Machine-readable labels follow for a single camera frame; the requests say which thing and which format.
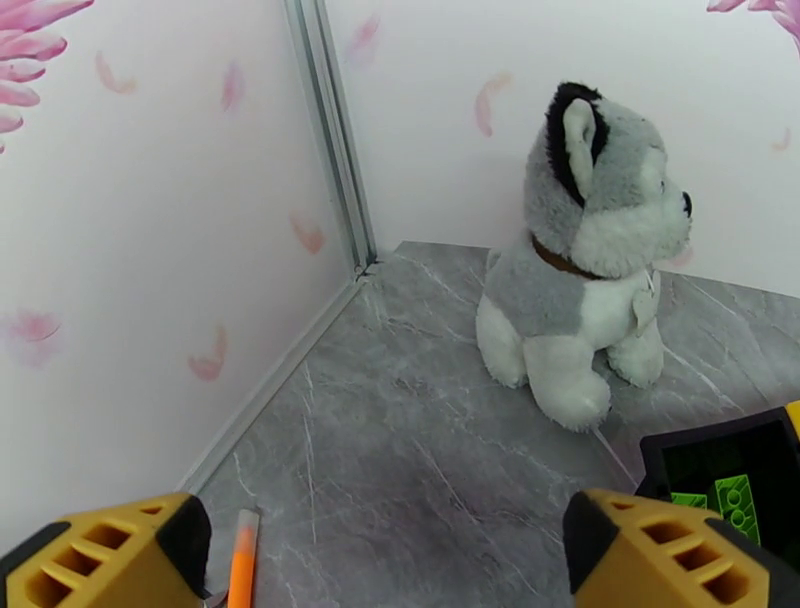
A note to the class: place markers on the black plastic bin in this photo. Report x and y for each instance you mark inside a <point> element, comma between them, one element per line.
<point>653,450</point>

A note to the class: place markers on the grey white plush husky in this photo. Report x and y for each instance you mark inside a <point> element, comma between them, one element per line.
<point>562,300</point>

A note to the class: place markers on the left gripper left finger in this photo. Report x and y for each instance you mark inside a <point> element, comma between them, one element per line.
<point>125,562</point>

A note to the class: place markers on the green long lego brick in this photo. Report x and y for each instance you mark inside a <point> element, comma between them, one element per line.
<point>689,500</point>
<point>739,506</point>

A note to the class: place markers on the yellow plastic bin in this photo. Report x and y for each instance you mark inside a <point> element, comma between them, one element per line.
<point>794,419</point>

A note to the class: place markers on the aluminium frame rail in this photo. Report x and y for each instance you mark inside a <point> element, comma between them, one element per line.
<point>269,381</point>

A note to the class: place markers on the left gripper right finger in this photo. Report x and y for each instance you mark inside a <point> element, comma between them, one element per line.
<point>656,569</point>

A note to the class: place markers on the aluminium frame post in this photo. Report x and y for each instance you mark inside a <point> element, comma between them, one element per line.
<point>331,125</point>

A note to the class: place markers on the orange pen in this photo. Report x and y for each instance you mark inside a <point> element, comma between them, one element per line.
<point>244,562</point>

